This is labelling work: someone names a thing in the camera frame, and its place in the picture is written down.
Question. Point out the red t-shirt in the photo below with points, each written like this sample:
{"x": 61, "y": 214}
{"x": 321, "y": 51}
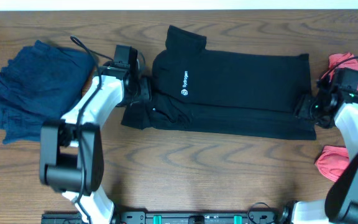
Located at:
{"x": 336, "y": 105}

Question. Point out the black t-shirt with white logo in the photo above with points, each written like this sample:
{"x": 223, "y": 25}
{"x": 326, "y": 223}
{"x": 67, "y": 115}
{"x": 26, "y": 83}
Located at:
{"x": 210, "y": 91}

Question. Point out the folded navy blue garment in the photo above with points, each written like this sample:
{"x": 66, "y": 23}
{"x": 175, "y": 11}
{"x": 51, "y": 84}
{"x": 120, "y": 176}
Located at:
{"x": 41, "y": 83}

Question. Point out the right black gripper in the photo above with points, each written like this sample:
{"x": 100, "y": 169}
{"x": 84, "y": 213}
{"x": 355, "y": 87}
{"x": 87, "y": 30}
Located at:
{"x": 302, "y": 109}

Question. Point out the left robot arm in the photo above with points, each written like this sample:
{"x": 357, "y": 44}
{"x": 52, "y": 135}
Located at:
{"x": 71, "y": 150}

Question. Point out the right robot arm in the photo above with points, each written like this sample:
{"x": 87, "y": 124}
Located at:
{"x": 341, "y": 202}

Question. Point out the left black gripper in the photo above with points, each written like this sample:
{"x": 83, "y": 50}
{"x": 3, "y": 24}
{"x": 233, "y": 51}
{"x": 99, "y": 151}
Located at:
{"x": 146, "y": 92}

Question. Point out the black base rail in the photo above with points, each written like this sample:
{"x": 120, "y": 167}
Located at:
{"x": 139, "y": 217}

